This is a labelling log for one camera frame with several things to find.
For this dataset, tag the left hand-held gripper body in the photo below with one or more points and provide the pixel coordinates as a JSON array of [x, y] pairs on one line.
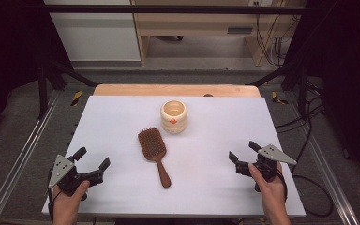
[[65, 176]]

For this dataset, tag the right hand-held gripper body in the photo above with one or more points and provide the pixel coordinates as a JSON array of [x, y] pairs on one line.
[[268, 167]]

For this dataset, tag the brown wooden hairbrush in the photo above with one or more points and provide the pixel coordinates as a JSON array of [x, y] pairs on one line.
[[152, 146]]

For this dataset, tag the cream ceramic cup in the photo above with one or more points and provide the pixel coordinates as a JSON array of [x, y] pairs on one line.
[[174, 120]]

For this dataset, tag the person's right hand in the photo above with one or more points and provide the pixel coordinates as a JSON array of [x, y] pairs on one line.
[[273, 195]]

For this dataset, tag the person's left hand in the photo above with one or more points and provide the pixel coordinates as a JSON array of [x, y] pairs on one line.
[[68, 206]]

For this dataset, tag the yellow black tape marker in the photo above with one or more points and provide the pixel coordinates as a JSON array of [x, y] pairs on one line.
[[77, 98], [276, 98]]

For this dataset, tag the black metal stand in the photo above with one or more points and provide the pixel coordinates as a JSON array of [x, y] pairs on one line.
[[301, 87], [43, 90]]

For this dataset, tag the wooden table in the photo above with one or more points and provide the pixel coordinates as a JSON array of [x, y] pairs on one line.
[[175, 90]]

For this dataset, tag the dark curtain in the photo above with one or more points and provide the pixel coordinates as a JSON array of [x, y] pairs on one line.
[[9, 56], [347, 78]]

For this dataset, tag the white cabinet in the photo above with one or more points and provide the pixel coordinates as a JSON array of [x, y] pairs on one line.
[[97, 34]]

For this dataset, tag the light wooden desk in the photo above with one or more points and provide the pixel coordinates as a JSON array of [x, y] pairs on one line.
[[193, 23]]

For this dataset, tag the aluminium floor rail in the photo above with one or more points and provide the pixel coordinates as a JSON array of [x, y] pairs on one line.
[[15, 165], [328, 175]]

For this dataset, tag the black horizontal frame bar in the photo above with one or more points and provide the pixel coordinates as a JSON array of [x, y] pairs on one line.
[[168, 9]]

